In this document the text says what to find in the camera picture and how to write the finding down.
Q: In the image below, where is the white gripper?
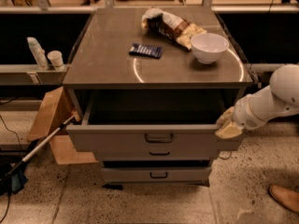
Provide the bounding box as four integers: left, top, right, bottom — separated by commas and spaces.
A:
215, 94, 266, 139

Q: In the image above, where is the grey top drawer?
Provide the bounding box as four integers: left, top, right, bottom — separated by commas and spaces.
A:
67, 90, 243, 154

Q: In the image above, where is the grey drawer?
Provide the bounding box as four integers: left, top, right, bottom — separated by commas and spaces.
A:
94, 149, 218, 161
102, 167, 211, 184
67, 90, 243, 154

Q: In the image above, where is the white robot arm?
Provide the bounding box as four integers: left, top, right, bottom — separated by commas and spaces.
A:
215, 64, 299, 139

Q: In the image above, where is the grey drawer cabinet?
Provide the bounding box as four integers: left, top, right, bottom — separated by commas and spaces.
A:
64, 7, 251, 174

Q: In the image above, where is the grey middle drawer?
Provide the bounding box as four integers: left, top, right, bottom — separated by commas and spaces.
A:
94, 149, 218, 161

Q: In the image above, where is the grey bottom drawer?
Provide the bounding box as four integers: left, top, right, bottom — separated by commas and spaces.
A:
102, 167, 211, 184

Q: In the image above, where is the white bowl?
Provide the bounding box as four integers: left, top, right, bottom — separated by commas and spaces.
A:
191, 33, 229, 64

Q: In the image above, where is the brown shoe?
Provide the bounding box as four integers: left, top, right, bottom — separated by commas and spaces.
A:
268, 184, 299, 213

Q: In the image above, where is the blue snack packet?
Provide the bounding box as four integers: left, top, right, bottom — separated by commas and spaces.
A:
129, 43, 162, 59

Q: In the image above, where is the crumpled chip bag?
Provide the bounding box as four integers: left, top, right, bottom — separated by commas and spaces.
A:
141, 7, 206, 50

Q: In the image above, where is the cardboard box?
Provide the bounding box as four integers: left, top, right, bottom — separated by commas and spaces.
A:
27, 87, 97, 165

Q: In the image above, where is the white spray bottle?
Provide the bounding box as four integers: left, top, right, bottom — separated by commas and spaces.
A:
27, 36, 49, 70

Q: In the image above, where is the silver pole tool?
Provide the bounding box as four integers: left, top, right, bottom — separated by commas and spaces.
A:
0, 115, 75, 190

